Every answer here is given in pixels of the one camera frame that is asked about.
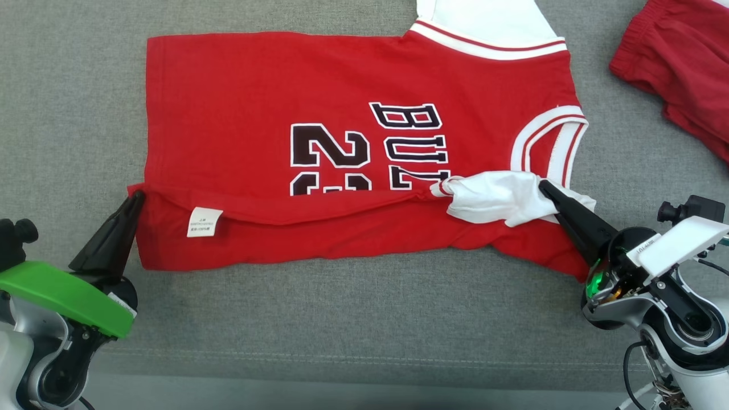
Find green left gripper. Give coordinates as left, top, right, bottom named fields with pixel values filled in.
left=0, top=189, right=146, bottom=340

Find red white basketball jersey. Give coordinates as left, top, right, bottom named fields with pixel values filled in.
left=126, top=0, right=597, bottom=282

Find red shorts with white stripes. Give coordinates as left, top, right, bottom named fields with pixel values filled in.
left=609, top=0, right=729, bottom=166

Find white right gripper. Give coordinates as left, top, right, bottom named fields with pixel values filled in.
left=538, top=179, right=729, bottom=304

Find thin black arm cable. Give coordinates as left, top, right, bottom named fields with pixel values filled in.
left=622, top=341, right=650, bottom=410

